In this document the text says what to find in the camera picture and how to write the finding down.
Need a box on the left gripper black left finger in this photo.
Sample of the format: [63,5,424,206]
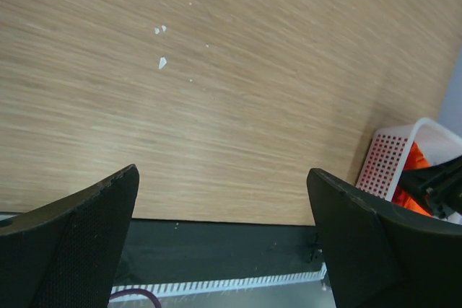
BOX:
[1,164,139,307]

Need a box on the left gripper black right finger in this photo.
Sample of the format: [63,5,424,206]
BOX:
[307,168,461,307]

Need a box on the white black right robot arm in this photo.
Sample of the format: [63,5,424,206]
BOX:
[398,157,461,219]

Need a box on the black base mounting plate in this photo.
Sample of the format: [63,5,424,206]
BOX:
[114,219,323,286]

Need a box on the orange crumpled t shirt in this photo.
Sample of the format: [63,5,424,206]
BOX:
[391,142,432,217]

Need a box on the white perforated plastic basket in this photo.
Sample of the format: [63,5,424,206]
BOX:
[356,118,461,216]

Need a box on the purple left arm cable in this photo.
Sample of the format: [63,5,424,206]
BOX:
[108,288,162,308]

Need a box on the white slotted cable duct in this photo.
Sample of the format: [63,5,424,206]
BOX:
[111,263,327,301]

